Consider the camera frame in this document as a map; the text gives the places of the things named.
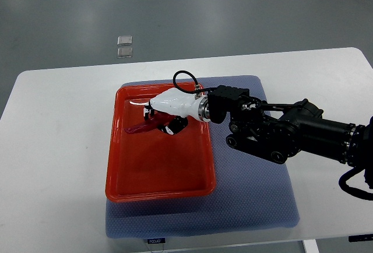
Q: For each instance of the red pepper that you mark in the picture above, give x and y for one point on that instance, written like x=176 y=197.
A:
x=152 y=123

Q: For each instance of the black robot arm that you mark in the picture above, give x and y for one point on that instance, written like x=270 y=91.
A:
x=276 y=132

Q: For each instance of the black label tag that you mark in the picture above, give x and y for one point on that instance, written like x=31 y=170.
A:
x=156 y=241

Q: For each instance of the white table leg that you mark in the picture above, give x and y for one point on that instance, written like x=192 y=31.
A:
x=310 y=246

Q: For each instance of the grey-blue textured mat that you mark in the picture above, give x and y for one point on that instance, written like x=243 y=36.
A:
x=250 y=194

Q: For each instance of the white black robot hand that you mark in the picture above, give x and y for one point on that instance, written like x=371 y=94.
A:
x=179 y=106

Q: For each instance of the red plastic tray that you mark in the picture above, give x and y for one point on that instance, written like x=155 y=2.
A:
x=154 y=165

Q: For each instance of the upper metal floor plate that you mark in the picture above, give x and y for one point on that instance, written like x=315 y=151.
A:
x=124 y=40

